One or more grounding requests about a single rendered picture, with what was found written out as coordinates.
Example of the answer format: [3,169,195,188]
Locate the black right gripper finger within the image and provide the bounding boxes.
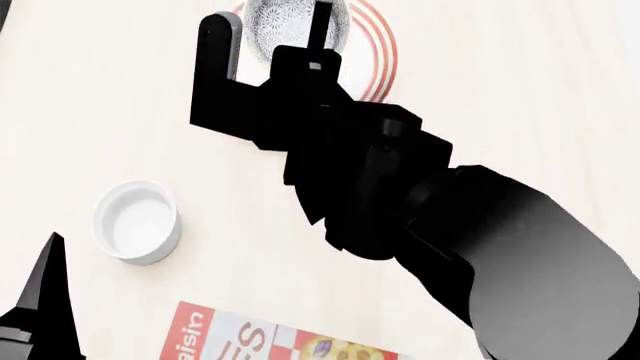
[306,0,334,51]
[189,10,262,143]

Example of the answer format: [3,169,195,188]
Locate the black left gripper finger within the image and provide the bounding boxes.
[13,231,85,360]

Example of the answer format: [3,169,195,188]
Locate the black patterned bowl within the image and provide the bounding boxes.
[241,0,351,66]

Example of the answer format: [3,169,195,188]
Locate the white plate with red rings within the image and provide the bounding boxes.
[231,0,400,104]

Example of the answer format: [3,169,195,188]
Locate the cookies box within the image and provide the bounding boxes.
[159,300,402,360]

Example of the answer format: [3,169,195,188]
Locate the white ramekin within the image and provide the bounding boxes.
[91,179,183,267]

